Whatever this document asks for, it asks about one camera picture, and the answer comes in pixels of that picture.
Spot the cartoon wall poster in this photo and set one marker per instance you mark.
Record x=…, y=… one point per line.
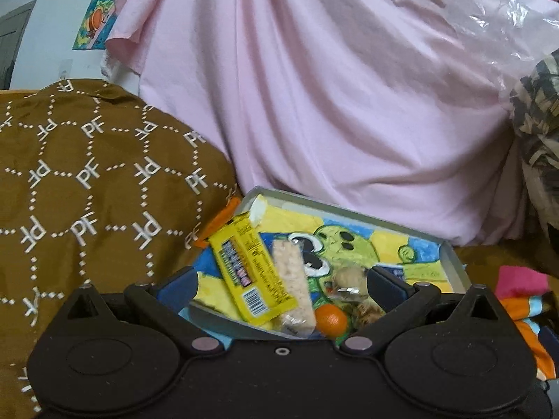
x=96, y=17

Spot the green cartoon drawing sheet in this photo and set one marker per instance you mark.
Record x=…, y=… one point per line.
x=393, y=248

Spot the brown patterned pillow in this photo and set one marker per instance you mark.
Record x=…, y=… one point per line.
x=87, y=192

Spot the black and beige patterned cloth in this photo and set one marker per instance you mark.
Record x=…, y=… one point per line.
x=539, y=118

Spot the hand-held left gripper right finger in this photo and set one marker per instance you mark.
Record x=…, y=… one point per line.
x=384, y=283

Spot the wrapped rice cracker bar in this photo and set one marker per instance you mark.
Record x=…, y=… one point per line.
x=292, y=270

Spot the clear brown nugget snack packet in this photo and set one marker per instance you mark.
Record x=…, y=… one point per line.
x=349, y=281

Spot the clear plastic bag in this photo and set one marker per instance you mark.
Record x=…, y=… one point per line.
x=511, y=22

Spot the grey door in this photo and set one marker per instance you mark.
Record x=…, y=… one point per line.
x=13, y=43

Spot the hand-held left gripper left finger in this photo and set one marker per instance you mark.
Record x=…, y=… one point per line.
x=181, y=281

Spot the pink cloth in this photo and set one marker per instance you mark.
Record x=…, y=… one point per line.
x=327, y=96

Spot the small orange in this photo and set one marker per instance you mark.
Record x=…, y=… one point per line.
x=332, y=321

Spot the colourful cartoon tray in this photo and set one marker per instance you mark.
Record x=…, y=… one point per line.
x=454, y=268

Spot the yellow snack packet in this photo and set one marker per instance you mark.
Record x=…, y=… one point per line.
x=249, y=266

